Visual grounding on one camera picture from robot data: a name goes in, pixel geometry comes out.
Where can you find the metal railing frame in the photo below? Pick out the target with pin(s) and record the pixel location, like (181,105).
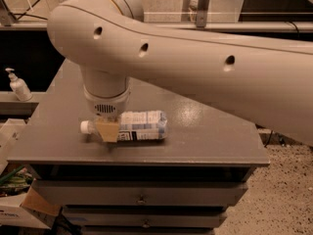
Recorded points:
(222,15)

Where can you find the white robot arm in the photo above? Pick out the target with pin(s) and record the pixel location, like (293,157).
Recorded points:
(267,81)

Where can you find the clear plastic bottle white cap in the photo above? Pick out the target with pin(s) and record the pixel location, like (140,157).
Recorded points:
(134,126)

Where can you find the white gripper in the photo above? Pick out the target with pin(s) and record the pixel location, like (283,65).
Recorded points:
(106,106)

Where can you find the grey drawer cabinet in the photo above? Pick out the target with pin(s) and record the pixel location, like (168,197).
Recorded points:
(188,180)

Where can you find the drawer knob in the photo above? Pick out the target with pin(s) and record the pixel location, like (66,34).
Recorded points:
(146,225)
(141,201)

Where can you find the white cardboard box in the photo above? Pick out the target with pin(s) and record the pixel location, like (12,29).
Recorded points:
(28,209)

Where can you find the lower drawer knob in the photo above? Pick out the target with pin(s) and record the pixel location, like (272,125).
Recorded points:
(146,225)

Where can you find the white pump dispenser bottle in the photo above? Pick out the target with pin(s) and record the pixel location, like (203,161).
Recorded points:
(18,86)

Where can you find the upper drawer knob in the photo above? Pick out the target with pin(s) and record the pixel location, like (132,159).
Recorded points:
(141,201)

